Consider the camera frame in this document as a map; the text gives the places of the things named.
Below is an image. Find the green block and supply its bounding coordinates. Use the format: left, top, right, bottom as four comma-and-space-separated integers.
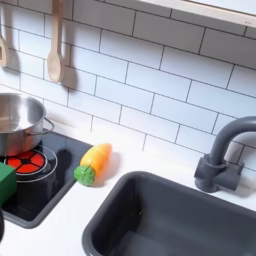
0, 162, 18, 208

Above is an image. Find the orange toy carrot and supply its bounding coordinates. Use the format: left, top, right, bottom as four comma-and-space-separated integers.
73, 142, 113, 187

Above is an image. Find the grey tap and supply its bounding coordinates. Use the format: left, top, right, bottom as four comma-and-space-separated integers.
194, 115, 256, 194

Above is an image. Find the grey sink basin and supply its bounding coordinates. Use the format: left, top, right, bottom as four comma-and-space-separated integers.
81, 170, 256, 256

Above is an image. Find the wooden spoon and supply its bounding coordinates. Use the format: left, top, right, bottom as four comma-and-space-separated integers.
46, 0, 66, 84

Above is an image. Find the black stove top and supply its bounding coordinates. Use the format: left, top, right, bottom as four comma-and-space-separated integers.
0, 130, 94, 230

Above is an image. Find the steel pot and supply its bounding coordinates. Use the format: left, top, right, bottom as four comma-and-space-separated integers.
0, 92, 55, 158

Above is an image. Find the wooden spatula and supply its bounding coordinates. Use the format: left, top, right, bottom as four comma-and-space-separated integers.
0, 19, 8, 68

